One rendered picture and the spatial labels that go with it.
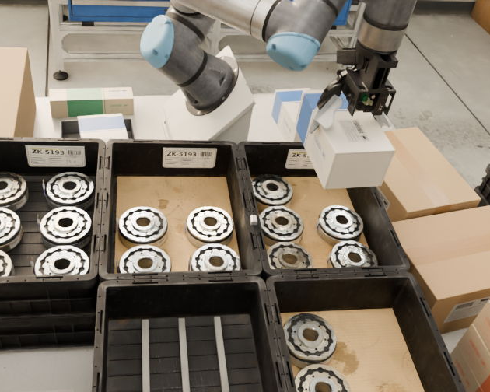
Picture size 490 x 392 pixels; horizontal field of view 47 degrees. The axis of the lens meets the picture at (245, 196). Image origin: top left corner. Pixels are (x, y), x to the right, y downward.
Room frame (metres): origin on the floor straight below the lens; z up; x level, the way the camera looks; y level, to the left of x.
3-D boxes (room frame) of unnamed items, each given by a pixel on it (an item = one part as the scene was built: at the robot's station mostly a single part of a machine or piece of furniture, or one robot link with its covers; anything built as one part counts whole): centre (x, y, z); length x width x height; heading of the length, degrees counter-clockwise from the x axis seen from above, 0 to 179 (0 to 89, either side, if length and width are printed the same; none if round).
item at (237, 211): (0.82, 0.14, 0.87); 0.40 x 0.30 x 0.11; 15
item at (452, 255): (0.91, -0.51, 0.78); 0.30 x 0.22 x 0.16; 116
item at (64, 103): (1.37, 0.50, 0.73); 0.24 x 0.06 x 0.06; 111
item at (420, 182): (1.17, -0.42, 0.78); 0.30 x 0.22 x 0.16; 27
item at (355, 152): (0.92, -0.17, 1.09); 0.20 x 0.12 x 0.09; 20
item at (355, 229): (0.92, -0.23, 0.86); 0.10 x 0.10 x 0.01
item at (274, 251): (0.77, -0.12, 0.86); 0.10 x 0.10 x 0.01
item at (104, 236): (0.82, 0.14, 0.92); 0.40 x 0.30 x 0.02; 15
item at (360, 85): (0.89, -0.18, 1.25); 0.09 x 0.08 x 0.12; 20
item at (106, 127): (1.14, 0.39, 0.75); 0.20 x 0.12 x 0.09; 24
